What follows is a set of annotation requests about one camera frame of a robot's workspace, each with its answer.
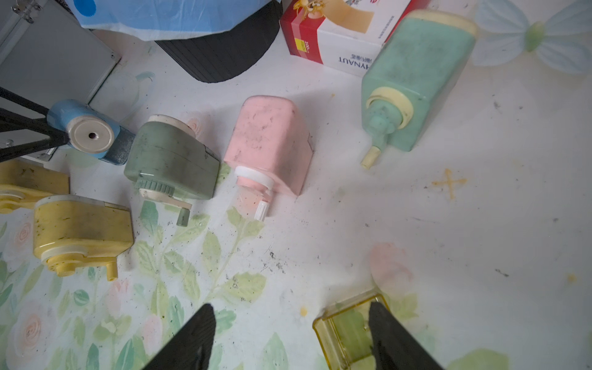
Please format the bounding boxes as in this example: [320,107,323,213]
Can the red white cardboard box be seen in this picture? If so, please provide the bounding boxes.
[280,0,430,76]

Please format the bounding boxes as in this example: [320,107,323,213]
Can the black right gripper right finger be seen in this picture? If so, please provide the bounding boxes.
[368,302,443,370]

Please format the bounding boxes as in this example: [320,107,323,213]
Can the dark green pencil sharpener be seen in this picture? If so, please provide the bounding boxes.
[124,114,220,227]

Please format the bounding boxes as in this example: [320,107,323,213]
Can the pink pencil sharpener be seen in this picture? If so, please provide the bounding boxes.
[224,95,314,221]

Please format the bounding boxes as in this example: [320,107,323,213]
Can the floral table mat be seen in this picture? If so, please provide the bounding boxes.
[1,1,591,369]

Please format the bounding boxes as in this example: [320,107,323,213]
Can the yellow pencil sharpener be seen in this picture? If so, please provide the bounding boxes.
[1,160,69,214]
[32,195,134,282]

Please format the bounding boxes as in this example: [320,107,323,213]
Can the blue pencil sharpener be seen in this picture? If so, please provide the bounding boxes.
[47,100,135,166]

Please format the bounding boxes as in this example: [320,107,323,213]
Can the mint green pencil sharpener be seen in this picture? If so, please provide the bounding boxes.
[362,9,478,169]

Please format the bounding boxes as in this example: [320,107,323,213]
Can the black bin with plastic liner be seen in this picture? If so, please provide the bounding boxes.
[67,0,283,83]

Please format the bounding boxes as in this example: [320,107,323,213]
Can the yellow transparent shavings tray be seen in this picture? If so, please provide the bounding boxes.
[312,289,388,369]

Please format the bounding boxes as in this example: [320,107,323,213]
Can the silver metal case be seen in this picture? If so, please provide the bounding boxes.
[1,1,120,160]

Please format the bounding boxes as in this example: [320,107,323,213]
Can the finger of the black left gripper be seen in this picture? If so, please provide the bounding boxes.
[1,87,69,162]

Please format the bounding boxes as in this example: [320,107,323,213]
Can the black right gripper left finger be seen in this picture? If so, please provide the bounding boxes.
[144,304,217,370]

